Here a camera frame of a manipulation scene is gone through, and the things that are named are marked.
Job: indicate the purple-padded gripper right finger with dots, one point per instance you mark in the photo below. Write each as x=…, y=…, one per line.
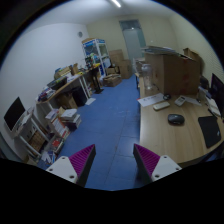
x=151, y=166

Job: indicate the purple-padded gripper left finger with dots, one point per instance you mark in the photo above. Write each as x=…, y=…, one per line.
x=76, y=167

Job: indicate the black computer mouse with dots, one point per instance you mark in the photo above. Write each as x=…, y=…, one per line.
x=176, y=119

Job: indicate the black mouse pad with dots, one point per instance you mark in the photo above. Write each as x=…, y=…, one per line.
x=210, y=130

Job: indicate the wooden office desk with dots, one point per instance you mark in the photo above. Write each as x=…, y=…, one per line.
x=184, y=143

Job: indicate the stack of books on floor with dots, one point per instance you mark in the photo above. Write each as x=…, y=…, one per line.
x=71, y=118

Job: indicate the white shelving rack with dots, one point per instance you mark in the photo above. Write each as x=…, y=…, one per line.
x=29, y=130

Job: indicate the white remote control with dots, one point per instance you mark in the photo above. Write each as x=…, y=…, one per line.
x=161, y=106

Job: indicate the white paper sheet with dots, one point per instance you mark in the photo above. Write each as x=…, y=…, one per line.
x=150, y=100

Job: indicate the white calculator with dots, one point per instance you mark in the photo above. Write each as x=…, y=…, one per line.
x=180, y=101

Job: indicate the cluttered wooden side desk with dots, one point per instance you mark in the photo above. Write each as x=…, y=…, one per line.
x=82, y=82

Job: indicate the white monitor on left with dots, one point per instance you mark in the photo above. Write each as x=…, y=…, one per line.
x=14, y=114

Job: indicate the open cardboard box on floor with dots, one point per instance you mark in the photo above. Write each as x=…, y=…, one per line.
x=112, y=80

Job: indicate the large cardboard box on desk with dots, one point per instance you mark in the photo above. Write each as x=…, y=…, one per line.
x=173, y=73

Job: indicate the clear plastic water jug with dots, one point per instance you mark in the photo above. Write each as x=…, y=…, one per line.
x=147, y=74

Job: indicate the black monitor on right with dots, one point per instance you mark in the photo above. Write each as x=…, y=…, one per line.
x=217, y=91

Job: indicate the stacked cardboard boxes at back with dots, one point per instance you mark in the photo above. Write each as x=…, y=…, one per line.
x=124, y=65

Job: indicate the glass display cabinet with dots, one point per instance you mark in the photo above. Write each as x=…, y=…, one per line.
x=97, y=49

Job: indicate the grey door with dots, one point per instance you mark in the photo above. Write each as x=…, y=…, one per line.
x=134, y=38

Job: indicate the ceiling fluorescent light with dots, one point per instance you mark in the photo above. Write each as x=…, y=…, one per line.
x=116, y=3

